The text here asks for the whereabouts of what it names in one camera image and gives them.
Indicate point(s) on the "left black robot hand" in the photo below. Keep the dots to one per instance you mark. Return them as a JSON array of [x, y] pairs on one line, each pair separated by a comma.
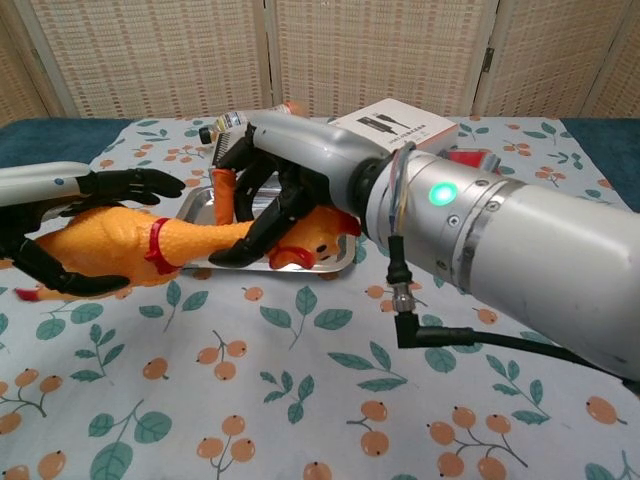
[[115, 182]]

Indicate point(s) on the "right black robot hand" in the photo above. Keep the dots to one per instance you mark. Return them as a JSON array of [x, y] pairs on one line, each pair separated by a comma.
[[310, 150]]

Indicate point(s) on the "yellow rubber chicken toy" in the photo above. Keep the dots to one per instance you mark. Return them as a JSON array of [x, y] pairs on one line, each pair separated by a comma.
[[115, 240]]

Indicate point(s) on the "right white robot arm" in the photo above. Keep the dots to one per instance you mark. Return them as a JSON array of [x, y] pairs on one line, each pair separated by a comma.
[[550, 250]]

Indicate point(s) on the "stainless steel tray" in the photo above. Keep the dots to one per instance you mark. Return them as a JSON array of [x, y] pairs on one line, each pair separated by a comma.
[[197, 205]]

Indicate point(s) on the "silver metal power supply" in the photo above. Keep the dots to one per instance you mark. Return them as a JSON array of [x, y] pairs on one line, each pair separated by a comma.
[[225, 145]]

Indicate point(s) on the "black-capped clear bottle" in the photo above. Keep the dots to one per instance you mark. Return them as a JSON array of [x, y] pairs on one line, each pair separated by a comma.
[[220, 127]]

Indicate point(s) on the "white cardboard product box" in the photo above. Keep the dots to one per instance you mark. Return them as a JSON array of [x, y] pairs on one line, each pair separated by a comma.
[[400, 125]]

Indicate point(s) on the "woven folding screen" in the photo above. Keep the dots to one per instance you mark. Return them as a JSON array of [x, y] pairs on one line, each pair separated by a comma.
[[160, 55]]

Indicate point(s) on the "red stamp pad case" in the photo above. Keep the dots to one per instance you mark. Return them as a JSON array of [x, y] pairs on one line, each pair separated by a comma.
[[467, 159]]

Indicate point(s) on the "metal screen hinge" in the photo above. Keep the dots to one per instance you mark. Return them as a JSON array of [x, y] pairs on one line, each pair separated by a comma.
[[489, 60]]

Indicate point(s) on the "floral fruit print tablecloth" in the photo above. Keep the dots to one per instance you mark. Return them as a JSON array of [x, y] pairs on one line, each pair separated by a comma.
[[300, 410]]

